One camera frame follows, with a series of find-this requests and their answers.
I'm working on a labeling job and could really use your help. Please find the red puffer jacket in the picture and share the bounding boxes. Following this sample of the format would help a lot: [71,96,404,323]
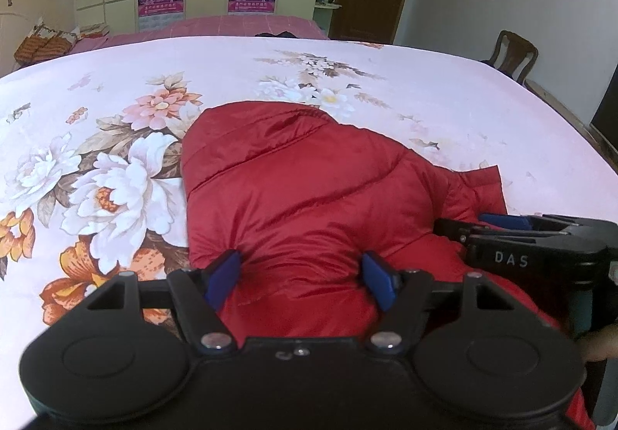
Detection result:
[181,100,596,430]

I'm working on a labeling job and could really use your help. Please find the pink bed sheet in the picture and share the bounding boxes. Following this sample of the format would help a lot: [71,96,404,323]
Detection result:
[68,15,330,50]

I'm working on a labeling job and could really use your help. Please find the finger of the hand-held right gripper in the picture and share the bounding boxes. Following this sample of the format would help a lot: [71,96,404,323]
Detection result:
[477,212,542,232]
[433,218,484,246]

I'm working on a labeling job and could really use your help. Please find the wooden board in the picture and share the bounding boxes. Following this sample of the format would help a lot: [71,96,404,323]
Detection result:
[525,78,618,156]

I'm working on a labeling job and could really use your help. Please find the woven orange bag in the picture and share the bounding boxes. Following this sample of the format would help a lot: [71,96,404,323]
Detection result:
[14,22,84,65]

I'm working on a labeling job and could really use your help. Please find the cream wooden headboard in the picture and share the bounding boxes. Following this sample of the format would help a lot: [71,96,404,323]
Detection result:
[0,0,50,74]

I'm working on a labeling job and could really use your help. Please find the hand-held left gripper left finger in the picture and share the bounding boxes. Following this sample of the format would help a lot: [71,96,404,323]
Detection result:
[87,249,242,357]

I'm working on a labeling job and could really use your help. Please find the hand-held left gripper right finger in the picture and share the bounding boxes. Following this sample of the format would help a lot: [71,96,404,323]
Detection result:
[362,250,528,357]

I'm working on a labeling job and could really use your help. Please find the person's right hand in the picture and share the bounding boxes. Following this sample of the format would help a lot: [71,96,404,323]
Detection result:
[578,321,618,363]

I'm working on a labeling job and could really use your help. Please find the white floral quilt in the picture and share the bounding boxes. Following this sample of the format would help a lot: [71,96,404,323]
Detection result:
[0,36,618,417]

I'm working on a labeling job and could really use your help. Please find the brown wooden chair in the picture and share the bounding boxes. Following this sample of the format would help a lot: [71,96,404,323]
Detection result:
[479,29,540,84]

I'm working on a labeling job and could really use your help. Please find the black screen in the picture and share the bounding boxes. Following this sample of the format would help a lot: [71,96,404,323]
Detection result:
[589,67,618,151]

